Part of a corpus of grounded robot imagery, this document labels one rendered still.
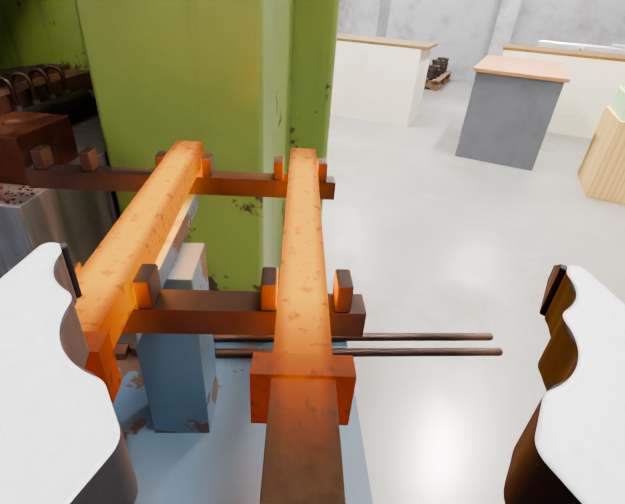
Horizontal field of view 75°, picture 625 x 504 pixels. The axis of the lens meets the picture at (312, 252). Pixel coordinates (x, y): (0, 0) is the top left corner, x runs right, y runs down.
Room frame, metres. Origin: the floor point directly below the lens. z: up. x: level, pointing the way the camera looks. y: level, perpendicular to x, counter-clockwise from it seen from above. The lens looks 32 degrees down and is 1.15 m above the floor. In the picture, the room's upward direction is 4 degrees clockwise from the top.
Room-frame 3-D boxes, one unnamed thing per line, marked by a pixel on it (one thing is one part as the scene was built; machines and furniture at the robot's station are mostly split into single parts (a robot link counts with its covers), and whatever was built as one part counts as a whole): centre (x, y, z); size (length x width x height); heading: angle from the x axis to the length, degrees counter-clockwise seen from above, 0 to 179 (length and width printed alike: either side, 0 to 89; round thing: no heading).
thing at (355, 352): (0.41, 0.02, 0.74); 0.60 x 0.04 x 0.01; 96
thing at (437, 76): (7.88, -1.69, 0.25); 1.39 x 0.96 x 0.50; 159
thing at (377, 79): (5.36, -0.04, 0.41); 2.35 x 0.75 x 0.81; 69
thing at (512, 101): (4.20, -1.82, 0.38); 1.40 x 0.72 x 0.75; 157
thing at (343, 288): (0.31, 0.01, 1.00); 0.23 x 0.06 x 0.02; 5
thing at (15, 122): (0.55, 0.42, 0.95); 0.12 x 0.09 x 0.07; 179
